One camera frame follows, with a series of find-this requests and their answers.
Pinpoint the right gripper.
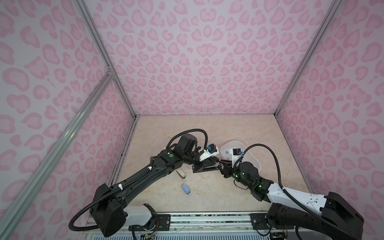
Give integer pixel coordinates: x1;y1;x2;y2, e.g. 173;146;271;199
214;160;253;190

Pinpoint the beige mini stapler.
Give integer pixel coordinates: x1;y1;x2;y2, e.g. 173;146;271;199
177;169;186;179

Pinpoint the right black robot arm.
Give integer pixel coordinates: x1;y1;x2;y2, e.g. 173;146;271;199
217;160;364;240

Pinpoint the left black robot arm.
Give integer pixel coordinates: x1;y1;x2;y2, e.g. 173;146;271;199
90;133;219;237

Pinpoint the blue mini stapler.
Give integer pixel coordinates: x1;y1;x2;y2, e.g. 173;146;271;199
181;184;191;195

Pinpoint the white plastic tray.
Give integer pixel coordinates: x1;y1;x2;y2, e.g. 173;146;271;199
220;140;261;171

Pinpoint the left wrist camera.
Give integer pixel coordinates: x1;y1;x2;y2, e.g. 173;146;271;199
199;144;220;162

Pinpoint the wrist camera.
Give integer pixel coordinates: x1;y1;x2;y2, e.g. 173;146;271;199
229;148;244;168
199;144;220;162

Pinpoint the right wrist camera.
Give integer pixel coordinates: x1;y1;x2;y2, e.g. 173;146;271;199
229;148;244;168

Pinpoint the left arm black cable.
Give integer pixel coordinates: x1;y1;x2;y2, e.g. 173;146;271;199
165;128;209;151

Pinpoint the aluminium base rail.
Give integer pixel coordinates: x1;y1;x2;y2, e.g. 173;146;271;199
80;211;334;240

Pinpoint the diagonal aluminium frame bar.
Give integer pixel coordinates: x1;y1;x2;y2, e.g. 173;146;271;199
1;71;115;240

